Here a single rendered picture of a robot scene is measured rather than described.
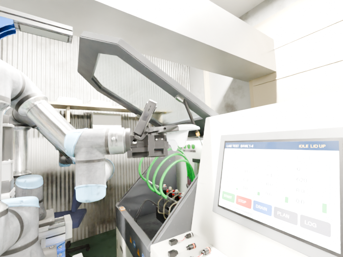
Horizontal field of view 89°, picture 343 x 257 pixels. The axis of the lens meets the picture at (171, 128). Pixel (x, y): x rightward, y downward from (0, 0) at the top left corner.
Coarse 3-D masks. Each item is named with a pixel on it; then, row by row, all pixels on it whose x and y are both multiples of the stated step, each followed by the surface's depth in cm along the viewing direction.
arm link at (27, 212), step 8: (8, 200) 54; (16, 200) 53; (24, 200) 54; (32, 200) 56; (16, 208) 52; (24, 208) 54; (32, 208) 56; (16, 216) 50; (24, 216) 52; (32, 216) 55; (24, 224) 52; (32, 224) 55; (24, 232) 52; (32, 232) 55; (24, 240) 53; (32, 240) 55
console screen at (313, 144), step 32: (320, 128) 51; (224, 160) 79; (256, 160) 65; (288, 160) 56; (320, 160) 49; (224, 192) 75; (256, 192) 62; (288, 192) 54; (320, 192) 47; (256, 224) 60; (288, 224) 52; (320, 224) 46; (320, 256) 44
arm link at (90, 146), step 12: (72, 132) 46; (84, 132) 46; (96, 132) 47; (108, 132) 51; (72, 144) 45; (84, 144) 45; (96, 144) 46; (72, 156) 46; (84, 156) 45; (96, 156) 46
